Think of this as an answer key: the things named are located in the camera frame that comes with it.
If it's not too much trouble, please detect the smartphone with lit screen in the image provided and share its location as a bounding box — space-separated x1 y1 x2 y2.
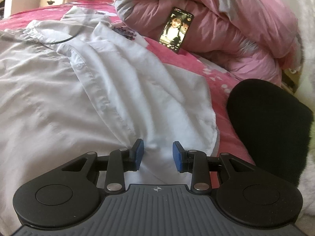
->
158 7 194 53

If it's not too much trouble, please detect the green white fuzzy sleeve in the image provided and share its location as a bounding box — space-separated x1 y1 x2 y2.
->
297 0 314 216

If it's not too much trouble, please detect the white shirt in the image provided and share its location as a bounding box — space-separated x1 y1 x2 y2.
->
0 4 220 227

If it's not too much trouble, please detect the black cable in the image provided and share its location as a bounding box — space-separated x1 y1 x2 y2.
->
36 14 89 45

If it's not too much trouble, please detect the pink quilted jacket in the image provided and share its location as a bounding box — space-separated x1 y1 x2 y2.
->
114 0 302 85

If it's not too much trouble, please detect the person black sleeve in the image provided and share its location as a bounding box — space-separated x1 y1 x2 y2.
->
226 79 313 185

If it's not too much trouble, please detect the red floral blanket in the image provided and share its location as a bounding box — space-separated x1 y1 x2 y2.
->
0 0 257 185

